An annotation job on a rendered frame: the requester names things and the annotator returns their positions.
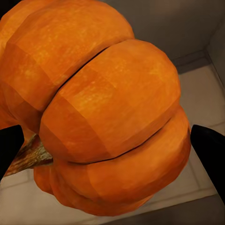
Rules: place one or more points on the cabinet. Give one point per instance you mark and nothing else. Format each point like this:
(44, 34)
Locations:
(192, 35)

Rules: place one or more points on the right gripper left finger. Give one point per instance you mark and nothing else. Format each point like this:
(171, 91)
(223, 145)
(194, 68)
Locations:
(11, 140)

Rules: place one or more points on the pumpkin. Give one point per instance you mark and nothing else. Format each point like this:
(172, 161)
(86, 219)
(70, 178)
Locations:
(99, 110)

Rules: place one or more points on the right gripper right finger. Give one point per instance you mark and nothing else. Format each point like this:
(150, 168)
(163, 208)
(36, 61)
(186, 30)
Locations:
(210, 148)

